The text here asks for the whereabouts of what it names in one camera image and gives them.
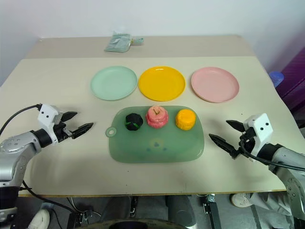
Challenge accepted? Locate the purple panel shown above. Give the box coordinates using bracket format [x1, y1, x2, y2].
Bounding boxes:
[275, 46, 305, 118]

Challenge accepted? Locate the pink plate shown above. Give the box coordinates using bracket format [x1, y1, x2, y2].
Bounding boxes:
[190, 67, 240, 104]

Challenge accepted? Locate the blue ribbed cap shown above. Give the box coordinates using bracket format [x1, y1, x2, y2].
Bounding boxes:
[269, 71, 285, 88]

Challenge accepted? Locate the mint green plate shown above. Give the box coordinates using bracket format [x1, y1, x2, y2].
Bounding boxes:
[90, 65, 138, 102]

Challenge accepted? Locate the dark green toy fruit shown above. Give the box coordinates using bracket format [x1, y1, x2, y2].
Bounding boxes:
[125, 113, 144, 131]

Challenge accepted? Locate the white shoe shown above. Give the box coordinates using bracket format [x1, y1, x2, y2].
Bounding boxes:
[29, 208, 51, 229]
[229, 192, 251, 208]

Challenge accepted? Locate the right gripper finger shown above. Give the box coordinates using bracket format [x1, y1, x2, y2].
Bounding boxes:
[208, 133, 239, 159]
[225, 120, 246, 134]

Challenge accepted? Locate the black floor cable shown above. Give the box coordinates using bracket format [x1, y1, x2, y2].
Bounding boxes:
[22, 180, 75, 215]

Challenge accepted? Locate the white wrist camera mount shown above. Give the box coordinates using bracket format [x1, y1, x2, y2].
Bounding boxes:
[38, 104, 64, 131]
[242, 113, 274, 156]

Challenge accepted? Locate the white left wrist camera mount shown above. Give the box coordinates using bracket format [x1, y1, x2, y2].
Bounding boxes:
[38, 104, 64, 131]

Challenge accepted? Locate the teal packaged bundle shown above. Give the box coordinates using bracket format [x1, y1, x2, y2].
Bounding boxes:
[103, 31, 132, 53]

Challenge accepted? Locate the yellow plate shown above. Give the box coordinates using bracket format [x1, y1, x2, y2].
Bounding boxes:
[138, 66, 186, 102]

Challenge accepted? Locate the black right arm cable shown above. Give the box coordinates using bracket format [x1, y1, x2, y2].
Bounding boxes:
[238, 137, 305, 171]

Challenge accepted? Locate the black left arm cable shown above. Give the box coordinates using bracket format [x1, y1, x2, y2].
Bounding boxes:
[0, 104, 42, 135]

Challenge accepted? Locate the grey trouser leg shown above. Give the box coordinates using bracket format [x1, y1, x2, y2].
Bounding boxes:
[247, 191, 294, 223]

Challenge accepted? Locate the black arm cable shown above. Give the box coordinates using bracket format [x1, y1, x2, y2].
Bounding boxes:
[238, 137, 305, 171]
[0, 104, 42, 135]

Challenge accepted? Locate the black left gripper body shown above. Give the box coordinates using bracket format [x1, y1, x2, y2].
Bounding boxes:
[53, 122, 73, 144]

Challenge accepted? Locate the yellow toy fruit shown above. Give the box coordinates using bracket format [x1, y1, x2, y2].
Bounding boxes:
[175, 108, 197, 131]

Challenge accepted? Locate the black table leg clamp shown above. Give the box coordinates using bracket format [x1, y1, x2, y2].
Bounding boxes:
[67, 208, 94, 229]
[202, 193, 220, 229]

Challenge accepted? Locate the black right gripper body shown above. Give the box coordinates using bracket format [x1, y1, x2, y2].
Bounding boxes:
[234, 127, 257, 159]

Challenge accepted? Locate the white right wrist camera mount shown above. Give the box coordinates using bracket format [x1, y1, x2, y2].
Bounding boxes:
[242, 113, 274, 156]

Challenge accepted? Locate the translucent green cutting board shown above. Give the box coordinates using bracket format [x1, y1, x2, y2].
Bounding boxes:
[105, 105, 205, 164]

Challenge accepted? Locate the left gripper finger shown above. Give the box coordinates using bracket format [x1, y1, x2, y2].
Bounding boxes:
[71, 122, 94, 140]
[61, 111, 79, 123]

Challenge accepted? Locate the pink toy apple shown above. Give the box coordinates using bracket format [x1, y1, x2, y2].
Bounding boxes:
[145, 105, 169, 129]

